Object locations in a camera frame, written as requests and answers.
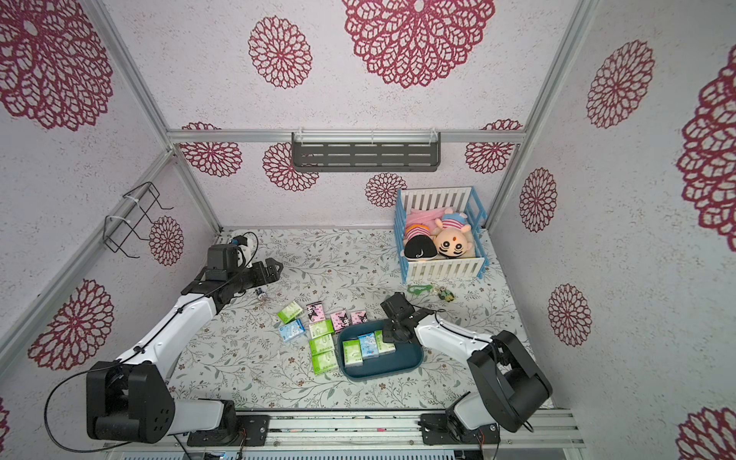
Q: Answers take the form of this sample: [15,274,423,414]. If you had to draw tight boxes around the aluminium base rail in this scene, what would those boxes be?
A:
[105,409,592,459]

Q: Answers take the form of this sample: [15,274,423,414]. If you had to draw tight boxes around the dark teal storage box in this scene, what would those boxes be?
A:
[335,319,425,381]

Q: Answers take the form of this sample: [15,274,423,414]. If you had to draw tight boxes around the black wire wall rack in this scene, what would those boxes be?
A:
[102,181,173,260]

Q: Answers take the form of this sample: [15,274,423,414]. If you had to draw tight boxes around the pink plush doll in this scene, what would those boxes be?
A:
[404,207,454,235]

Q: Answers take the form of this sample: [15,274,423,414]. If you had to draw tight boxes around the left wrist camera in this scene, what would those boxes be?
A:
[230,234,248,247]

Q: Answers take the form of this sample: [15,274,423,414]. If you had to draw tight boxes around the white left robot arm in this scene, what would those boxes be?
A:
[85,238,284,447]

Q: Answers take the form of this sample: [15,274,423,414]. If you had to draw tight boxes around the pink kuromi pack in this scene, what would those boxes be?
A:
[350,310,368,325]
[330,310,351,334]
[307,301,326,324]

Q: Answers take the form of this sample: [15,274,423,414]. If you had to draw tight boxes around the small figurine keychain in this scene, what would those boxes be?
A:
[437,287,455,303]

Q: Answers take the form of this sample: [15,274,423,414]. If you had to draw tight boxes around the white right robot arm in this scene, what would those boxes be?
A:
[381,292,553,441]

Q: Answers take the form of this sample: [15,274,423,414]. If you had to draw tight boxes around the black-haired plush doll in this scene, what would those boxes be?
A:
[402,212,473,262]

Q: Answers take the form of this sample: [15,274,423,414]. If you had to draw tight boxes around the green tissue pack bottom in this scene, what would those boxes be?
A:
[312,350,339,376]

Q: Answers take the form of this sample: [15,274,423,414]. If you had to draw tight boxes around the blue tissue pack top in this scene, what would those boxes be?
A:
[358,332,380,360]

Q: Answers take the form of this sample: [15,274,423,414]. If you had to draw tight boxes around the green carabiner keychain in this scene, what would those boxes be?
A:
[406,285,433,295]

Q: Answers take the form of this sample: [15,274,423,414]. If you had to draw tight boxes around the blue tissue pack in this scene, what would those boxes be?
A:
[358,332,380,360]
[279,319,306,342]

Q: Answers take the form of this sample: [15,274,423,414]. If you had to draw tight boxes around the green tissue pack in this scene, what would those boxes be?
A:
[312,350,339,376]
[309,319,335,339]
[374,330,396,356]
[277,301,303,325]
[342,339,363,367]
[309,333,335,357]

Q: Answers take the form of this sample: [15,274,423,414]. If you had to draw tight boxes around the blue white toy crib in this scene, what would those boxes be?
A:
[394,187,489,284]

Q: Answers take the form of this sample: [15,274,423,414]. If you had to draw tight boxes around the grey wall shelf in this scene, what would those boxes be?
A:
[291,131,442,173]

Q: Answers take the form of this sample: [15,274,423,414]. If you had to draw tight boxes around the blue tissue pack left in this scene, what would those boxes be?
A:
[279,319,306,342]

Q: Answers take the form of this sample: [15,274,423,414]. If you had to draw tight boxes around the green tissue pack top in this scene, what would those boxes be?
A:
[374,330,396,356]

